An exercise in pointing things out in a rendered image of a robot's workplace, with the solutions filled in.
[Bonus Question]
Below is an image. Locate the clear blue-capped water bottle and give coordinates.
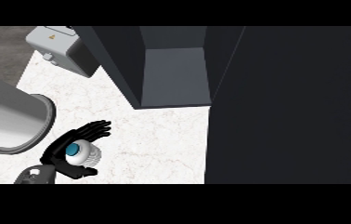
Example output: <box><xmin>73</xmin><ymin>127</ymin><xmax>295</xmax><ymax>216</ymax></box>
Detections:
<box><xmin>65</xmin><ymin>138</ymin><xmax>103</xmax><ymax>167</ymax></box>

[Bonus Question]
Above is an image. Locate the dark grey cabinet door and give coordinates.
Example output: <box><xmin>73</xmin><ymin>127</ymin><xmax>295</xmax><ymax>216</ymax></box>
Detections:
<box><xmin>203</xmin><ymin>25</ymin><xmax>351</xmax><ymax>185</ymax></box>

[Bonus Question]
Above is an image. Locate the large grey metal pot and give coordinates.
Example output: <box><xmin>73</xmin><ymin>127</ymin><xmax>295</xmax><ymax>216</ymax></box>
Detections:
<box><xmin>0</xmin><ymin>80</ymin><xmax>57</xmax><ymax>155</ymax></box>

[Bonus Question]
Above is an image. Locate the dark grey cabinet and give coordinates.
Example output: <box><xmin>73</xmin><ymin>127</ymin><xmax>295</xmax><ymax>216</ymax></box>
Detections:
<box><xmin>72</xmin><ymin>25</ymin><xmax>246</xmax><ymax>110</ymax></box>

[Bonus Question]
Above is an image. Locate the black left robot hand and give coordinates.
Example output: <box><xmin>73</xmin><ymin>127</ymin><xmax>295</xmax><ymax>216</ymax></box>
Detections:
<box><xmin>38</xmin><ymin>119</ymin><xmax>112</xmax><ymax>180</ymax></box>

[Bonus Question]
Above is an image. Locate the pale grey toaster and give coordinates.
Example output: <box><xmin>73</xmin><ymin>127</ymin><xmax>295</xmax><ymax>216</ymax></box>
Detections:
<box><xmin>25</xmin><ymin>25</ymin><xmax>101</xmax><ymax>79</ymax></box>

